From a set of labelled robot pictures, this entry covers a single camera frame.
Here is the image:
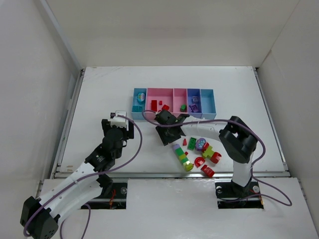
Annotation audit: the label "green lego plate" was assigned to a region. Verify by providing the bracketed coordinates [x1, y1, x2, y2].
[187, 137, 197, 150]

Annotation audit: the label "green lego brick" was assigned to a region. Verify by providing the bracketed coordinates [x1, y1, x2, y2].
[180, 105, 187, 112]

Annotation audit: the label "teal lego brick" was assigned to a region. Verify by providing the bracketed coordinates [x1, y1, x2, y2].
[132, 106, 143, 112]

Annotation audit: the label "long green lego stack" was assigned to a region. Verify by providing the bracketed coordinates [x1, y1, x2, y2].
[172, 144, 193, 172]

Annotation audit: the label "purple printed lego piece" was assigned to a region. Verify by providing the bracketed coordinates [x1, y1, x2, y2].
[192, 96, 199, 103]

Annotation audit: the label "teal frog printed lego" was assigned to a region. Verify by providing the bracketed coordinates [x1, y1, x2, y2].
[137, 92, 146, 104]

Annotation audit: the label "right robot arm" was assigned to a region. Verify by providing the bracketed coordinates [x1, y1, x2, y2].
[155, 110, 257, 194]

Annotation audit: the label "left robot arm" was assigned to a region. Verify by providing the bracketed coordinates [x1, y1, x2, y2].
[20, 115, 141, 239]

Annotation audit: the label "red lego pieces in bin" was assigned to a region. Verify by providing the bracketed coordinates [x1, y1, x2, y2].
[158, 100, 170, 112]

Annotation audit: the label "purple paw lego piece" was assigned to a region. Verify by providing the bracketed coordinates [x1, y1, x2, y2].
[195, 138, 206, 151]

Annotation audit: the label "large pink bin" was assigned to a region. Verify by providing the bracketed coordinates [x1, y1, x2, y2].
[146, 88, 173, 113]

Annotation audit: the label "left light blue bin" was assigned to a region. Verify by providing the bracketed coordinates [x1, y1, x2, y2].
[131, 88, 147, 120]

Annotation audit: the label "light blue bin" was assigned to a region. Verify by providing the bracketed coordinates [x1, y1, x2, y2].
[131, 88, 147, 120]
[200, 89, 216, 120]

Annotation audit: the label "red arch lego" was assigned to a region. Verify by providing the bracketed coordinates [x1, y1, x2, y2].
[194, 157, 205, 168]

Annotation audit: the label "small pink bin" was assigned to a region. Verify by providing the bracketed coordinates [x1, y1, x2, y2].
[172, 88, 188, 117]

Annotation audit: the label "right light blue bin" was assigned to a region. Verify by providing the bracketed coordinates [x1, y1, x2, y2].
[200, 89, 216, 120]

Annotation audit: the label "lime red lego cluster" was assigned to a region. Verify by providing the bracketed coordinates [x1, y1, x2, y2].
[202, 142, 222, 164]

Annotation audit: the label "red printed lego brick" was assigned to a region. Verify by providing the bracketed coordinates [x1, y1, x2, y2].
[201, 165, 215, 178]

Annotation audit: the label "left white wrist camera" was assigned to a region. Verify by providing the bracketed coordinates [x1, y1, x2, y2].
[110, 110, 129, 130]

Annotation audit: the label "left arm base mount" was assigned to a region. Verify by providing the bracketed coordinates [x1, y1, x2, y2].
[87, 178, 128, 210]

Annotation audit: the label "metal table rail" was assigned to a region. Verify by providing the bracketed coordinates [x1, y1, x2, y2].
[49, 171, 291, 179]

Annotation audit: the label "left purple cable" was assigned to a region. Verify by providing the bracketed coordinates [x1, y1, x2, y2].
[22, 113, 143, 239]

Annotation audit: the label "purple cable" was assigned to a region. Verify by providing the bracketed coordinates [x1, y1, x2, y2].
[141, 110, 293, 207]
[22, 113, 143, 239]

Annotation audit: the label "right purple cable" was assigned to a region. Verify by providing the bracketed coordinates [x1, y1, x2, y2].
[141, 110, 293, 207]

